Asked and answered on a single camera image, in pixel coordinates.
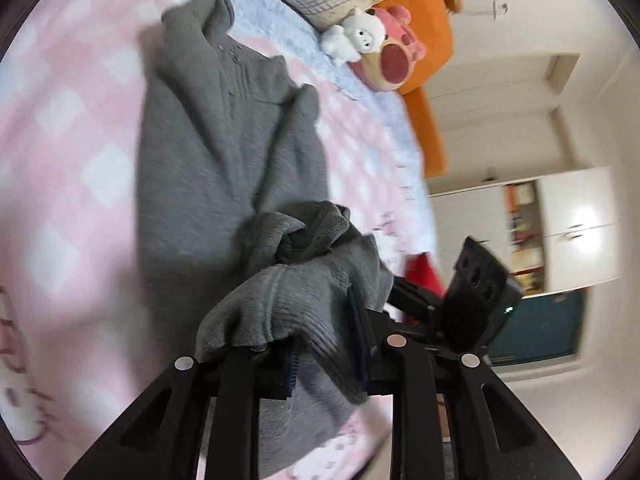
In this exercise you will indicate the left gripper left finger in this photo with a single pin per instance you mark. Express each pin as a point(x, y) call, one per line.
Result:
point(194, 406)

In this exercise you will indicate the grey zip-up sweatshirt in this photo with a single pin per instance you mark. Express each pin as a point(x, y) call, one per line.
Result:
point(238, 241)

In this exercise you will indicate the red folded garment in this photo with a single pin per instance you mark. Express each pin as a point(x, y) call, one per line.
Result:
point(425, 277)

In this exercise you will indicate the white wardrobe cabinet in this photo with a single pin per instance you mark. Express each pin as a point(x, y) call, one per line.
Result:
point(554, 233)

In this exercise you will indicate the pink Hello Kitty blanket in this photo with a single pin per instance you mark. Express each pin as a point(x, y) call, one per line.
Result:
point(74, 329)

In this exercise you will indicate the white door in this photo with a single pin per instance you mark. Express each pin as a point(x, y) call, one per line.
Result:
point(502, 119)

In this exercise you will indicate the pink bear plush pillow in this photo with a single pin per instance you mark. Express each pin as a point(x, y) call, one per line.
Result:
point(389, 68)

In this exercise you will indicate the white sheep plush toy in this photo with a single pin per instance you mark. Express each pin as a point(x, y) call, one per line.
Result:
point(362, 32)

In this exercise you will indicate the light blue quilted bedspread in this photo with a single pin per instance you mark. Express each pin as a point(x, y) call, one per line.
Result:
point(291, 34)

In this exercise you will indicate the wall socket with cable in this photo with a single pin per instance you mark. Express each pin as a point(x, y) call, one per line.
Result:
point(496, 11)

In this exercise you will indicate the orange bed frame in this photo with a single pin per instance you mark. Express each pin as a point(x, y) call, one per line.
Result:
point(430, 23)

